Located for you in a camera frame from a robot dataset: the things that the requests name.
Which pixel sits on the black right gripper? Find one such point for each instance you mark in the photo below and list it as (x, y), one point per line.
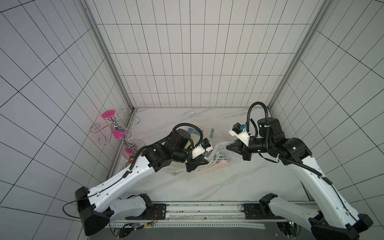
(245, 150)

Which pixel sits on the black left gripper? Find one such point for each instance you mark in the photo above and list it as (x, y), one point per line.
(195, 163)

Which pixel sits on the clear plastic vacuum bag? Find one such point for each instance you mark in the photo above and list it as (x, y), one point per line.
(204, 120)

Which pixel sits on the green white striped towel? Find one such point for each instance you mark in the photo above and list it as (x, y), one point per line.
(219, 153)

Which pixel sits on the pale yellow towel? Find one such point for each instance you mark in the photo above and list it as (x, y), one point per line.
(195, 136)

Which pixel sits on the blue and beige towel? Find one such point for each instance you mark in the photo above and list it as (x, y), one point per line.
(212, 132)

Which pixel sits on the pink towel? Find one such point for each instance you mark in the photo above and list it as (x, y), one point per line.
(222, 164)

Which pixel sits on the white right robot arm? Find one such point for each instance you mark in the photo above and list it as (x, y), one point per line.
(335, 219)

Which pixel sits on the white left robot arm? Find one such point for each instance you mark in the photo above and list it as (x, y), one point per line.
(100, 205)

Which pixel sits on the colourful snack packet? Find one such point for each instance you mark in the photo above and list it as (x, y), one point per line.
(131, 162)

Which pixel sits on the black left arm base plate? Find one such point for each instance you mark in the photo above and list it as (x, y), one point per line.
(151, 210)

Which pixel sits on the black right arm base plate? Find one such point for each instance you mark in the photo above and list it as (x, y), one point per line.
(260, 210)

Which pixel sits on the aluminium mounting rail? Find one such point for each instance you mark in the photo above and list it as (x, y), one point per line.
(204, 215)

